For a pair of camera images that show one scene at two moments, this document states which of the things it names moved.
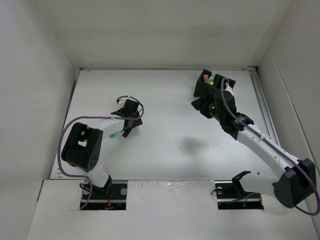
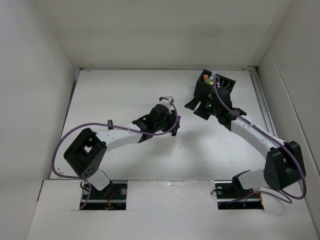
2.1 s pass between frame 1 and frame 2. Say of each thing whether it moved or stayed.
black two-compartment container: stayed
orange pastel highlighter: stayed
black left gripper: moved
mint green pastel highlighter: stayed
